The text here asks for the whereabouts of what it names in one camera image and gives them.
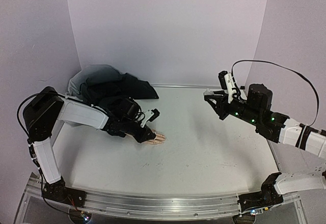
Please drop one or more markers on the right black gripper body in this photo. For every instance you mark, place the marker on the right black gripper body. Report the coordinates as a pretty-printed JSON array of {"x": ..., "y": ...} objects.
[{"x": 223, "y": 105}]

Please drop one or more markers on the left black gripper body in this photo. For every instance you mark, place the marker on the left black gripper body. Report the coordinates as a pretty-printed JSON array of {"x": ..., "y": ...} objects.
[{"x": 128, "y": 128}]

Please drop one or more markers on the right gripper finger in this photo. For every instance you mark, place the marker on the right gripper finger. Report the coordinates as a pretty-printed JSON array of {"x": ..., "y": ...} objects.
[
  {"x": 217, "y": 94},
  {"x": 216, "y": 107}
]

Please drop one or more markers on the clear nail polish bottle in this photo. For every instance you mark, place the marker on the clear nail polish bottle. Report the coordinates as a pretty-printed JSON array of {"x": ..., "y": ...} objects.
[{"x": 208, "y": 92}]

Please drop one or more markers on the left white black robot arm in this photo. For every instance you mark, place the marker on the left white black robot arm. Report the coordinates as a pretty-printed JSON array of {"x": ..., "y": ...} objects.
[{"x": 38, "y": 114}]

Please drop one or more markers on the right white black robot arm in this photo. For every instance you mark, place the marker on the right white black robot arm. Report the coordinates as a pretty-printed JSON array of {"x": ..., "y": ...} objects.
[{"x": 277, "y": 128}]

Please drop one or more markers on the mannequin hand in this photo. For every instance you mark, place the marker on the mannequin hand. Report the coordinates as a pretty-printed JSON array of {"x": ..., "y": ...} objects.
[{"x": 160, "y": 139}]

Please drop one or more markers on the black grey jacket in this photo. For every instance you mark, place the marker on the black grey jacket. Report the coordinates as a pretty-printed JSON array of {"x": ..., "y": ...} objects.
[{"x": 102, "y": 85}]

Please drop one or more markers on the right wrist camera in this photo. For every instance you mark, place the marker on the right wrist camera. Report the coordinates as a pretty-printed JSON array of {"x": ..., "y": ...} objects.
[{"x": 229, "y": 85}]

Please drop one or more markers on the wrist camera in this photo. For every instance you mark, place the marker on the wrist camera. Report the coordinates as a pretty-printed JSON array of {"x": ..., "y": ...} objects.
[
  {"x": 229, "y": 85},
  {"x": 149, "y": 115}
]

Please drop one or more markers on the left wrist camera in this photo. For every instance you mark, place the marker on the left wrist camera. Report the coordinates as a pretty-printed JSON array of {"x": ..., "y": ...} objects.
[{"x": 149, "y": 115}]

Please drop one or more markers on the aluminium front rail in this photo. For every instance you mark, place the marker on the aluminium front rail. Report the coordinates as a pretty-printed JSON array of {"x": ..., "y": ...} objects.
[{"x": 149, "y": 207}]

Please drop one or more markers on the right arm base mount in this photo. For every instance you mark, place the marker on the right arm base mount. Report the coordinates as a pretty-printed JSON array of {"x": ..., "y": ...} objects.
[{"x": 266, "y": 197}]

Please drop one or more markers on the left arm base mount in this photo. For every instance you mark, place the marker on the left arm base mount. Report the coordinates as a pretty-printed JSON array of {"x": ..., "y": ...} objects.
[{"x": 60, "y": 193}]

